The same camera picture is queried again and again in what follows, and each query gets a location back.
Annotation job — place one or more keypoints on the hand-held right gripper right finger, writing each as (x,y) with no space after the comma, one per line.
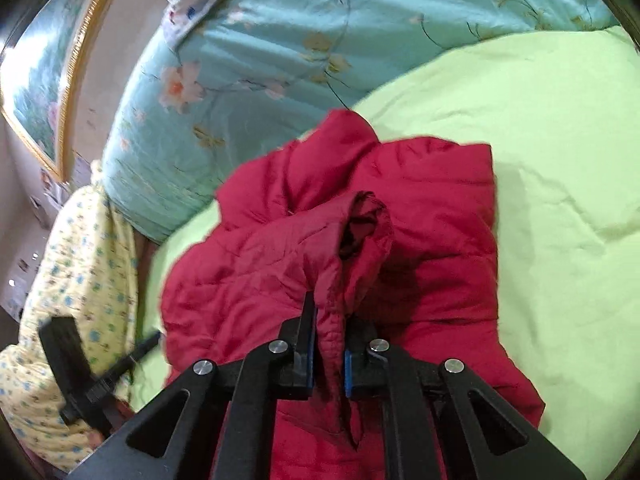
(348,370)

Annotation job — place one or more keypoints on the teal floral quilt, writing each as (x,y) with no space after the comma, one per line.
(280,40)

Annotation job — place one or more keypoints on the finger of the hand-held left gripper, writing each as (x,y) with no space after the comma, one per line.
(132,355)

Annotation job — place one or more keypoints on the gold framed painting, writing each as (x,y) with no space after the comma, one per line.
(37,85)

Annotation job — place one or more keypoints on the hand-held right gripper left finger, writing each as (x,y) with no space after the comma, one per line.
(311,360)

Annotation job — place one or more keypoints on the red quilted jacket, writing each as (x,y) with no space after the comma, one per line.
(280,220)

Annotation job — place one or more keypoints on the yellow printed cloth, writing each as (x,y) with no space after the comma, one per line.
(80,270)

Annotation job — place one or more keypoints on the light green bed sheet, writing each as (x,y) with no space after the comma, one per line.
(550,170)

